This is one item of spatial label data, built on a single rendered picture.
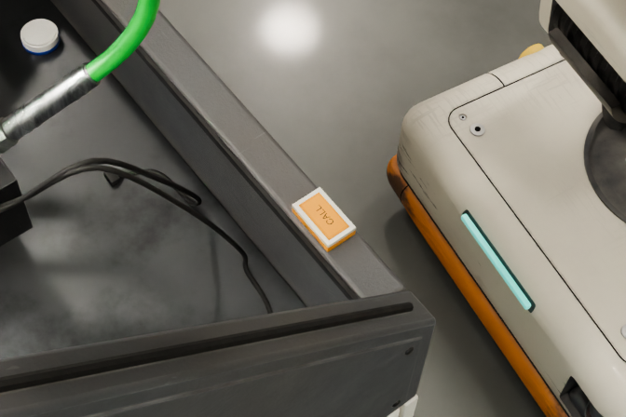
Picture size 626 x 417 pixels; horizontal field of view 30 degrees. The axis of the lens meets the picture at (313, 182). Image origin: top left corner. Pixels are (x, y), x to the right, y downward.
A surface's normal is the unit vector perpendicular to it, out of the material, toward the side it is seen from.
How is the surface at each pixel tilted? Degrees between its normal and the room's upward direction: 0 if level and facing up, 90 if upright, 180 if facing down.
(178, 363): 43
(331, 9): 0
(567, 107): 0
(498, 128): 0
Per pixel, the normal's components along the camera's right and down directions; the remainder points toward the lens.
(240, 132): 0.03, -0.53
